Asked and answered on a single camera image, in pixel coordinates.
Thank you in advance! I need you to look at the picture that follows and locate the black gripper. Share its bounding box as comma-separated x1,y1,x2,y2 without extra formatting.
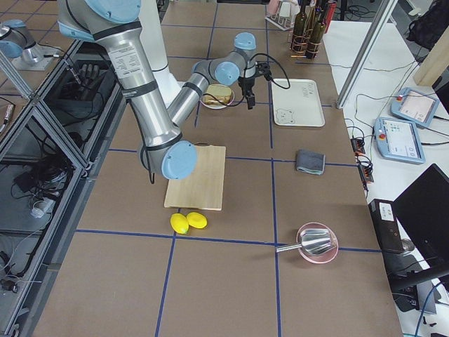
238,65,256,110

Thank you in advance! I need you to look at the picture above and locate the white round plate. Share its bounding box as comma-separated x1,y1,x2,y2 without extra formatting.
200,95,234,110

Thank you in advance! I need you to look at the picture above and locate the bread slice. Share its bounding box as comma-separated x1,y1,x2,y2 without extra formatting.
203,84,234,97

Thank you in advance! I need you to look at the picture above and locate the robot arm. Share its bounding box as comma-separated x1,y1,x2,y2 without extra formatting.
1,19,54,71
58,1,256,179

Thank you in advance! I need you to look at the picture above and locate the cream bear tray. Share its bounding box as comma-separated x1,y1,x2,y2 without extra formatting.
272,79,325,127

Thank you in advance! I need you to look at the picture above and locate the green wine bottle middle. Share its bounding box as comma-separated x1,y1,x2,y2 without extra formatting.
290,4,307,53

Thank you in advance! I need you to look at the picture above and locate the green wine bottle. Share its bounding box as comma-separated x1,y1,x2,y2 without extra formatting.
290,4,307,53
305,11,326,59
317,0,337,34

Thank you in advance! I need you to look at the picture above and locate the grey folded cloth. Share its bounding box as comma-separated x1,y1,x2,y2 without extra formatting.
295,149,326,175

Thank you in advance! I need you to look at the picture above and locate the green wine bottle front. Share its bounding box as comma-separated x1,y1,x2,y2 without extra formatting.
305,11,326,59

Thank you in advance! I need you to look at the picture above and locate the pink cup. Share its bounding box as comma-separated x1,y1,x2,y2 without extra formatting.
267,0,281,15

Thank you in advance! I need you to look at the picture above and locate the wooden cutting board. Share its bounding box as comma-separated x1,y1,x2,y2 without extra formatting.
164,145,226,211

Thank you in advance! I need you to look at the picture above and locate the green wine bottle back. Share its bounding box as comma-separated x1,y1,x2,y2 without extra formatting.
317,0,337,34

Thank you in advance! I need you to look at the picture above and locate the black power strip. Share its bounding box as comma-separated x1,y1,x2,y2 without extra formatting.
351,137,374,185

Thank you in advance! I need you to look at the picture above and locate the yellow lemon right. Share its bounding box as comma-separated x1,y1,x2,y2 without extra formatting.
186,212,208,229

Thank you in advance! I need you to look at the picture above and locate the yellow lemon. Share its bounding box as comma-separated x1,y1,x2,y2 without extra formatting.
170,213,189,234
186,212,208,229

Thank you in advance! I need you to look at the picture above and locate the yellow lemon left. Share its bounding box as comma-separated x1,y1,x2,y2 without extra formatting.
170,213,189,234

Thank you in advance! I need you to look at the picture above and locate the teach pendant near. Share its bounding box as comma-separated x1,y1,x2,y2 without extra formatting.
374,117,426,164

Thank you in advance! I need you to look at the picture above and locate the teach pendant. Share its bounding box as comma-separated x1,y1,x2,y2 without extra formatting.
390,87,440,128
374,117,426,164

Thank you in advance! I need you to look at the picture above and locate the metal scoop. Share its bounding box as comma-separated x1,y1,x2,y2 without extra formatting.
276,228,336,256

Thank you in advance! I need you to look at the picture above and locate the teach pendant far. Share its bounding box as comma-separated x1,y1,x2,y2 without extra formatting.
390,87,440,128

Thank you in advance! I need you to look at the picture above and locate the black desktop box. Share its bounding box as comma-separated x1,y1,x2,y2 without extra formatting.
368,199,404,254

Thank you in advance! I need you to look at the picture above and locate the pink bowl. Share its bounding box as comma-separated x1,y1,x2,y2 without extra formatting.
296,222,339,264

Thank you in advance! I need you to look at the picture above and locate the black computer monitor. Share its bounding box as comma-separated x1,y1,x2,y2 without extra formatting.
393,164,448,266

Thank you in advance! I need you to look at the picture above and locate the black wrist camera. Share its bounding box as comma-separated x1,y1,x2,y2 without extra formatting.
255,62,273,81

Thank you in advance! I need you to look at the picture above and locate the copper wire bottle rack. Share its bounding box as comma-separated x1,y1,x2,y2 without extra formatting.
290,5,327,59

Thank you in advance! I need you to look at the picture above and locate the white wire cup rack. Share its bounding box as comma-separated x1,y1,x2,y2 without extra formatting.
265,0,300,31

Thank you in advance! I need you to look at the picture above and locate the aluminium frame post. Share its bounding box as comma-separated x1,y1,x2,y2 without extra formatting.
336,0,398,109

